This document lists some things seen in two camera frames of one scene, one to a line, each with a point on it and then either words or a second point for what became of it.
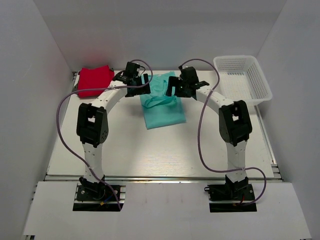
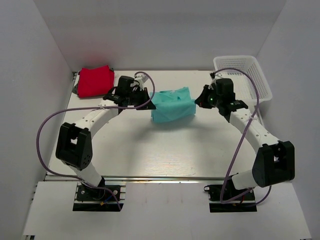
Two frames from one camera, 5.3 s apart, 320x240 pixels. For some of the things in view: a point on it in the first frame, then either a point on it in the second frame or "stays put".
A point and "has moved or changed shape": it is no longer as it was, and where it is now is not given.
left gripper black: x=145 y=89 → x=144 y=94
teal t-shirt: x=160 y=109 has moved or changed shape
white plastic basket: x=241 y=79 stays put
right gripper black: x=173 y=81 → x=201 y=101
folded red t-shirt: x=98 y=77 stays put
